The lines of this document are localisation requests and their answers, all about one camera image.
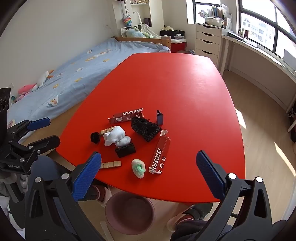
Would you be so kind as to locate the white tissue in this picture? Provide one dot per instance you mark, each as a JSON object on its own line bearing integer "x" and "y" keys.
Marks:
{"x": 115, "y": 136}

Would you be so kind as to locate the white duck plush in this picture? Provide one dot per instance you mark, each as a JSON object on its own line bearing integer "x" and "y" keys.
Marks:
{"x": 42, "y": 79}

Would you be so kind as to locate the black storage bin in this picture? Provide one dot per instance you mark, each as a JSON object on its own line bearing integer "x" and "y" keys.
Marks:
{"x": 171, "y": 34}

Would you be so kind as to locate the small black box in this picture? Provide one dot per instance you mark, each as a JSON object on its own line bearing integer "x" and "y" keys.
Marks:
{"x": 126, "y": 150}

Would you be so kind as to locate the white paper scrap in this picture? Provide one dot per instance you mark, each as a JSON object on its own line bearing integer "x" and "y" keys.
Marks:
{"x": 163, "y": 132}

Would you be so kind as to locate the small dark blue box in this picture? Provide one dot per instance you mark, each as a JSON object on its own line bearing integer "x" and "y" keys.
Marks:
{"x": 160, "y": 117}

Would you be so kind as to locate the white window desk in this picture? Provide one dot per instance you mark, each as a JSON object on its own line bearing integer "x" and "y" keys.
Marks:
{"x": 261, "y": 52}

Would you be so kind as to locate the white wall shelf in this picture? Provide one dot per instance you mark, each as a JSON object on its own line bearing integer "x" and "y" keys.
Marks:
{"x": 143, "y": 9}

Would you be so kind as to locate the long red carton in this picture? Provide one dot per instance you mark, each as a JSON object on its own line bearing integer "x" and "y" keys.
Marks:
{"x": 159, "y": 155}

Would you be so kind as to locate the white cradle frame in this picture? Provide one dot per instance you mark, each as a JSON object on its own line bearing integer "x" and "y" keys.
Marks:
{"x": 148, "y": 29}

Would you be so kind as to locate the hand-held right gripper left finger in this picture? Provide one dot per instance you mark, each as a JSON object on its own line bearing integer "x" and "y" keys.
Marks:
{"x": 87, "y": 178}

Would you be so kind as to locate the blue slippers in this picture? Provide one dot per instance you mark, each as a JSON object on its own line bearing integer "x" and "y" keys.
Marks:
{"x": 190, "y": 51}

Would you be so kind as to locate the pink white slipper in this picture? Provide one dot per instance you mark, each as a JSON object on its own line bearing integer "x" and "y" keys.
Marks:
{"x": 181, "y": 220}
{"x": 101, "y": 193}

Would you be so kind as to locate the green blue plush toy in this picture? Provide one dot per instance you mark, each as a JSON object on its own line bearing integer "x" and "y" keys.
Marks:
{"x": 136, "y": 33}

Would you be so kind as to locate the bed with blue duvet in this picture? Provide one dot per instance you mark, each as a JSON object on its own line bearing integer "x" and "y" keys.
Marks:
{"x": 87, "y": 69}

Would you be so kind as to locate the black bottle cap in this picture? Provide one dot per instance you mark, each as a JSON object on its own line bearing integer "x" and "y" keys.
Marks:
{"x": 95, "y": 137}

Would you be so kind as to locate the pink waste bin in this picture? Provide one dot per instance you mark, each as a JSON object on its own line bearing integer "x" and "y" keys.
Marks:
{"x": 129, "y": 214}

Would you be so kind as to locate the pink plush toy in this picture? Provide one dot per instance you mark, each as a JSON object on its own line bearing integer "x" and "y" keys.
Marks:
{"x": 25, "y": 90}

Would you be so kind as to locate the black framed window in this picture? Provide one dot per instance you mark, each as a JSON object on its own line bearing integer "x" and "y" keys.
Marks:
{"x": 239, "y": 14}

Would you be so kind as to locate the red cooler box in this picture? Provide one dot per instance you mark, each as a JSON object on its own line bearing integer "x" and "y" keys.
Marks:
{"x": 178, "y": 45}

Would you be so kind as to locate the rainbow hanging bag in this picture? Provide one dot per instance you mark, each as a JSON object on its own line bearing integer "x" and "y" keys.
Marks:
{"x": 127, "y": 20}

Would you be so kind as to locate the wooden bed frame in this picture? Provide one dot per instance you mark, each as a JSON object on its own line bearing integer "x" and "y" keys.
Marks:
{"x": 138, "y": 39}

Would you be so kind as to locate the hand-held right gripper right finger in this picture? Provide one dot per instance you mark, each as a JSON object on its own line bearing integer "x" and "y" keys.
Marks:
{"x": 210, "y": 177}

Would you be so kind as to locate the white card box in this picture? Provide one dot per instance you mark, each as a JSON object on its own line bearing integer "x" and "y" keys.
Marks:
{"x": 289, "y": 58}

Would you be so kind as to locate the green and white wad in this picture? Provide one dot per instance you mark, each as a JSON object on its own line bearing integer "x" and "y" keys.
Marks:
{"x": 138, "y": 168}

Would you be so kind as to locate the white bowl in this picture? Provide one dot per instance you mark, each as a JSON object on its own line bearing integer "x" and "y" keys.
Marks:
{"x": 214, "y": 21}

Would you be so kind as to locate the straw hat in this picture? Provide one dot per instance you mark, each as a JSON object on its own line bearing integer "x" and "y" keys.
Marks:
{"x": 167, "y": 28}

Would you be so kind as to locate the dark box on shelf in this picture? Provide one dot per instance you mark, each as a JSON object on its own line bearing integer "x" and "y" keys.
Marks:
{"x": 147, "y": 22}

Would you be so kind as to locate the white drawer cabinet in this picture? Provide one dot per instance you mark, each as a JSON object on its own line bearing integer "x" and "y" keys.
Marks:
{"x": 207, "y": 44}

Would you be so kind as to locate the row of books and papers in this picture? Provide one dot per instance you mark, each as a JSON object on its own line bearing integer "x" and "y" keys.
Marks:
{"x": 219, "y": 11}

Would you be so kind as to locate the beige segmented strip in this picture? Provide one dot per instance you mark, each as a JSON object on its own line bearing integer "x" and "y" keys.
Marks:
{"x": 106, "y": 131}
{"x": 111, "y": 164}

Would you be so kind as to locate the person's dark trousers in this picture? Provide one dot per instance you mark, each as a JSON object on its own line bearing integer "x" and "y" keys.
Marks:
{"x": 196, "y": 230}

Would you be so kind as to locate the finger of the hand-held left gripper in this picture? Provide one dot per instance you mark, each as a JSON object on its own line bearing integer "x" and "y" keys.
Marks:
{"x": 39, "y": 123}
{"x": 47, "y": 142}

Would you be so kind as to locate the small dark picture frame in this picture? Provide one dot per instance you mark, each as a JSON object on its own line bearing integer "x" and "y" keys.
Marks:
{"x": 246, "y": 34}

